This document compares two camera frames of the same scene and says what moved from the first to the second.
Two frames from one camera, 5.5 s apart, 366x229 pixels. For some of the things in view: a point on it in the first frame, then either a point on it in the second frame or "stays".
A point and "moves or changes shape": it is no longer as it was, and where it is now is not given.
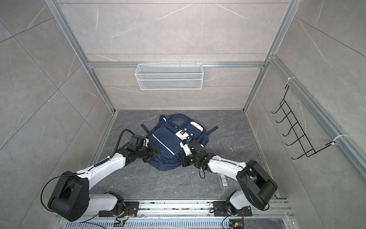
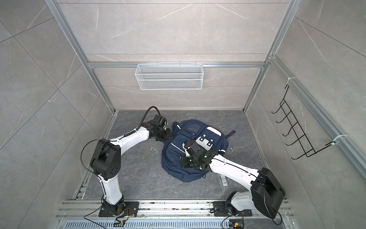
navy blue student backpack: [166, 138] moves or changes shape
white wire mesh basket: [169, 77] stays
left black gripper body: [147, 153] → [164, 134]
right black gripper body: [190, 160] stays
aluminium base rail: [185, 214] stays
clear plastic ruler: [223, 182] stays
